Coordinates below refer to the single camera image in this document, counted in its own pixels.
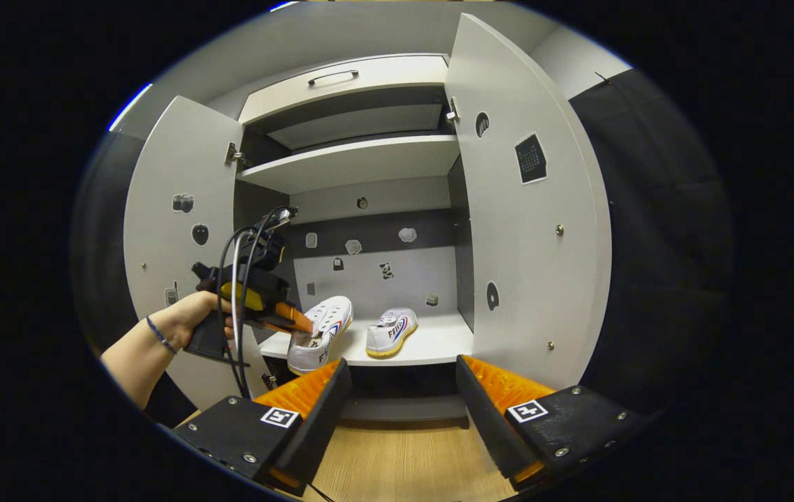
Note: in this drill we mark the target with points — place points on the white door with camera sticker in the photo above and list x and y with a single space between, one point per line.
159 174

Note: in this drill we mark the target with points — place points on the white cabinet drawer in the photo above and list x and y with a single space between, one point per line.
383 80

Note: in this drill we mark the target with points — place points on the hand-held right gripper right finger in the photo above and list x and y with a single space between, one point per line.
491 418

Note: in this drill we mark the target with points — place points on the white shoe cabinet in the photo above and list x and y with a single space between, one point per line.
369 286

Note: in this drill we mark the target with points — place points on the white canvas shoe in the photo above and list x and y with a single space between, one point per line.
320 335
390 335

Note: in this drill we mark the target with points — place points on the black backdrop cloth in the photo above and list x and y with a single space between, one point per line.
654 244

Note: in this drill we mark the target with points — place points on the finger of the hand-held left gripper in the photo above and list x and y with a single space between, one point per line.
292 317

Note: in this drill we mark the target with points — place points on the white cabinet shelf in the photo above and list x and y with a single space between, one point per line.
355 164
438 341

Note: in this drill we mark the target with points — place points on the white door with cat sticker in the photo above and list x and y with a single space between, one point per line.
529 265

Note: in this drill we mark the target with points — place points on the metal door hinge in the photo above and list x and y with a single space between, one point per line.
269 381
233 155
452 115

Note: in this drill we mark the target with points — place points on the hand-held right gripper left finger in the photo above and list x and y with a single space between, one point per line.
313 418

